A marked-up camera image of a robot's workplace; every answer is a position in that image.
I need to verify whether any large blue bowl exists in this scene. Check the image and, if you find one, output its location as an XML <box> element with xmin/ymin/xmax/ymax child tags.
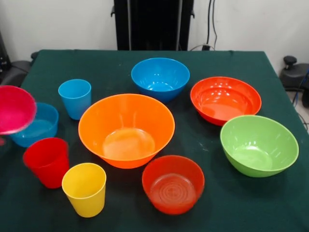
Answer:
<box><xmin>131</xmin><ymin>57</ymin><xmax>191</xmax><ymax>103</ymax></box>

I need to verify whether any pink bowl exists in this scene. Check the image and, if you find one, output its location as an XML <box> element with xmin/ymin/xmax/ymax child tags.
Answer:
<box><xmin>0</xmin><ymin>85</ymin><xmax>37</xmax><ymax>135</ymax></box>

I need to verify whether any large orange bowl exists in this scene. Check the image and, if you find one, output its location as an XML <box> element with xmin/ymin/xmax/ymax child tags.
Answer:
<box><xmin>78</xmin><ymin>93</ymin><xmax>176</xmax><ymax>169</ymax></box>

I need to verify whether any small red bowl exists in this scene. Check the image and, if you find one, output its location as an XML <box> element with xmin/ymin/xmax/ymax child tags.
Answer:
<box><xmin>141</xmin><ymin>155</ymin><xmax>205</xmax><ymax>215</ymax></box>

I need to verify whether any wide red bowl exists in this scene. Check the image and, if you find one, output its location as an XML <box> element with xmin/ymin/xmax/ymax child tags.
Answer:
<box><xmin>190</xmin><ymin>76</ymin><xmax>262</xmax><ymax>127</ymax></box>

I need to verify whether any blue cup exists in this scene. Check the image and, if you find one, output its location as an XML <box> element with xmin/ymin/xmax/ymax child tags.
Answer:
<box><xmin>58</xmin><ymin>79</ymin><xmax>92</xmax><ymax>120</ymax></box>

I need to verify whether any yellow cup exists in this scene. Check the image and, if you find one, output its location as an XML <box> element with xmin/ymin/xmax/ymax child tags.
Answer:
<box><xmin>61</xmin><ymin>162</ymin><xmax>107</xmax><ymax>218</ymax></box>

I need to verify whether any green bowl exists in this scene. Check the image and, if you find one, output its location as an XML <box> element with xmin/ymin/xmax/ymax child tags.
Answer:
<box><xmin>220</xmin><ymin>115</ymin><xmax>299</xmax><ymax>178</ymax></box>

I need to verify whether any dark green tablecloth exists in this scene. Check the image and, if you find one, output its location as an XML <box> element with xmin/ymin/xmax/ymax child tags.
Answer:
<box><xmin>0</xmin><ymin>49</ymin><xmax>309</xmax><ymax>232</ymax></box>

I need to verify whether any small blue bowl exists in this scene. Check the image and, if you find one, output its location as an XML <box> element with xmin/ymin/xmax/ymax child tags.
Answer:
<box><xmin>9</xmin><ymin>102</ymin><xmax>59</xmax><ymax>148</ymax></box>

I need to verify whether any red cup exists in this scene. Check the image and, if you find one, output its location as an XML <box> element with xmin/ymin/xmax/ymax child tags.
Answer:
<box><xmin>23</xmin><ymin>137</ymin><xmax>70</xmax><ymax>189</ymax></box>

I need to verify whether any black caster base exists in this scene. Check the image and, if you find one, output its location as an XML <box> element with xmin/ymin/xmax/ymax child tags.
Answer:
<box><xmin>0</xmin><ymin>59</ymin><xmax>32</xmax><ymax>86</ymax></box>
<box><xmin>280</xmin><ymin>56</ymin><xmax>309</xmax><ymax>90</ymax></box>

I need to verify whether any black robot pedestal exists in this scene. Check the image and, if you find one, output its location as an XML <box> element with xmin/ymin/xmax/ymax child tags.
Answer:
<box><xmin>111</xmin><ymin>0</ymin><xmax>195</xmax><ymax>51</ymax></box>

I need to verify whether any black hanging cable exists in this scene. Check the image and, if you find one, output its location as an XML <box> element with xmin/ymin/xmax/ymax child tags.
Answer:
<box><xmin>206</xmin><ymin>0</ymin><xmax>218</xmax><ymax>50</ymax></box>

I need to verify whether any blue cable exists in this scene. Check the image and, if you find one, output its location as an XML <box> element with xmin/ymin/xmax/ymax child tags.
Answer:
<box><xmin>292</xmin><ymin>69</ymin><xmax>309</xmax><ymax>107</ymax></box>

